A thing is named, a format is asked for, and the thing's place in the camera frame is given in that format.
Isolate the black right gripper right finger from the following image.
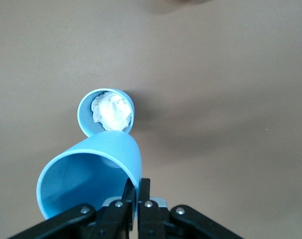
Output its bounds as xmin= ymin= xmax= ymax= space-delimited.
xmin=137 ymin=178 xmax=244 ymax=239

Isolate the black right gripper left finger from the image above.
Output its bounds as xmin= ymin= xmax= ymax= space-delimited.
xmin=8 ymin=178 xmax=137 ymax=239

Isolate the short blue cup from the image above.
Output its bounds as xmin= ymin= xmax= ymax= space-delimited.
xmin=36 ymin=130 xmax=143 ymax=221
xmin=77 ymin=88 xmax=136 ymax=138

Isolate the white crumpled tissue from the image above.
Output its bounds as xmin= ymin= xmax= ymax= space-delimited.
xmin=91 ymin=91 xmax=132 ymax=131

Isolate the brown table mat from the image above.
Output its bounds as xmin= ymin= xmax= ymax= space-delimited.
xmin=0 ymin=0 xmax=302 ymax=239

